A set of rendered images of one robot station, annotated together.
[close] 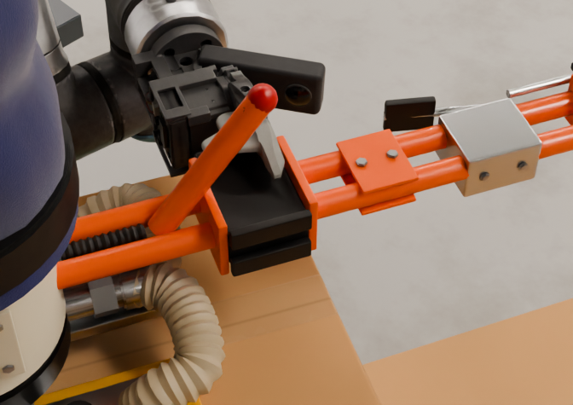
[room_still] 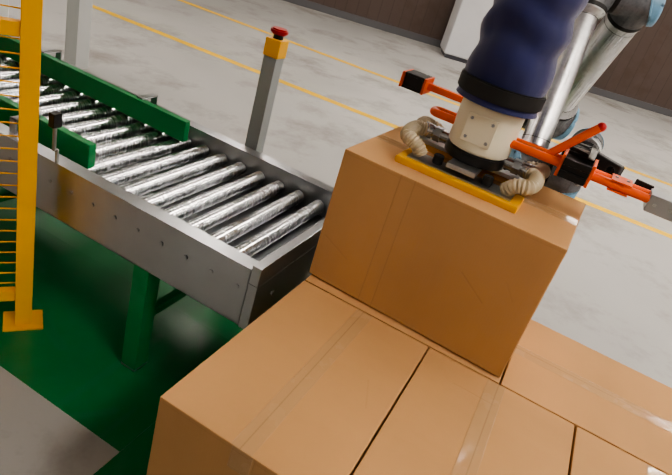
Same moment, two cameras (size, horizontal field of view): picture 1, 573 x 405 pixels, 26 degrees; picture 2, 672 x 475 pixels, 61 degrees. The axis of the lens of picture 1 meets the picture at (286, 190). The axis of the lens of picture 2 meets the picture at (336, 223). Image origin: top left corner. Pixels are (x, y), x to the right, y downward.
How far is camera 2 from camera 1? 0.98 m
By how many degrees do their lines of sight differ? 37
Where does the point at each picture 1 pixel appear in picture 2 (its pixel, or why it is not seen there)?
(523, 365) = (624, 377)
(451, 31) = not seen: outside the picture
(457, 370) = (597, 360)
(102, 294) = (517, 163)
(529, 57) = not seen: outside the picture
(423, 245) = not seen: hidden behind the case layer
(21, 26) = (560, 38)
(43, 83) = (551, 70)
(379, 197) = (615, 185)
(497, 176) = (658, 209)
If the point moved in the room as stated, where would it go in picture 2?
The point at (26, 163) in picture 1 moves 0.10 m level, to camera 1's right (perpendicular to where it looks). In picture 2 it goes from (535, 76) to (572, 91)
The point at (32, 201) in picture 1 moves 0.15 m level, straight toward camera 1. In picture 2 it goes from (528, 88) to (513, 94)
